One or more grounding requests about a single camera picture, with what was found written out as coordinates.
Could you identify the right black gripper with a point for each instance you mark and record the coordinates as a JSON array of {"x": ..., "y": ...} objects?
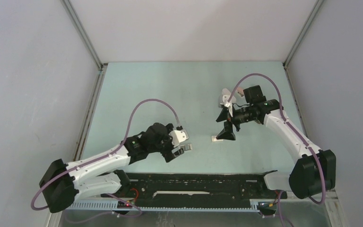
[{"x": 227, "y": 133}]

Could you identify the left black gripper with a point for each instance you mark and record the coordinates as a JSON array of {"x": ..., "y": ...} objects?
[{"x": 168, "y": 154}]

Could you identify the staple box tray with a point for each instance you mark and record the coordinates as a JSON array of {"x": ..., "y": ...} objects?
[{"x": 215, "y": 139}]

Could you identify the long white stapler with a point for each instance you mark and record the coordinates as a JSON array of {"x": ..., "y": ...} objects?
[{"x": 225, "y": 93}]

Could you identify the white staple box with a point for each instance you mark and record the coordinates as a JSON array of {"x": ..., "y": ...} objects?
[{"x": 187, "y": 147}]

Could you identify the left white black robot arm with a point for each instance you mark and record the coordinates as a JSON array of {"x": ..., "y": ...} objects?
[{"x": 64, "y": 183}]

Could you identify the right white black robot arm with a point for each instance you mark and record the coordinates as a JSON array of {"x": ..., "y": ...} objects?
[{"x": 314, "y": 169}]

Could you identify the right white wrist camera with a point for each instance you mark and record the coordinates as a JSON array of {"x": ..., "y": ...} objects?
[{"x": 228, "y": 101}]

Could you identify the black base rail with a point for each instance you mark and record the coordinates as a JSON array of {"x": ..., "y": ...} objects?
[{"x": 197, "y": 191}]

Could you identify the right aluminium frame post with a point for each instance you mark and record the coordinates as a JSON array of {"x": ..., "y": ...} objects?
[{"x": 303, "y": 32}]

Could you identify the aluminium frame post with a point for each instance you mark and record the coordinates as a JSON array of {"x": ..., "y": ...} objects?
[
  {"x": 68, "y": 6},
  {"x": 303, "y": 32}
]

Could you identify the left aluminium frame post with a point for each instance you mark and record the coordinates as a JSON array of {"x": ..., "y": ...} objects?
[{"x": 68, "y": 6}]

